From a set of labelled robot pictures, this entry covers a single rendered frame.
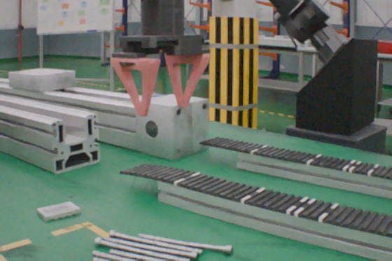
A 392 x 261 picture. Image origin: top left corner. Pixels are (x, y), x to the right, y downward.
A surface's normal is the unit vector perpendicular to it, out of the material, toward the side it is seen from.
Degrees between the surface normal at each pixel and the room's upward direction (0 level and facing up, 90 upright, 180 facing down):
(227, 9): 90
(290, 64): 90
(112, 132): 90
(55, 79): 90
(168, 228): 0
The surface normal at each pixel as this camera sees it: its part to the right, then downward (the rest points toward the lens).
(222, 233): 0.00, -0.98
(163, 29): 0.15, 0.20
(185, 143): 0.78, 0.12
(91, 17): -0.42, 0.18
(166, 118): -0.62, 0.15
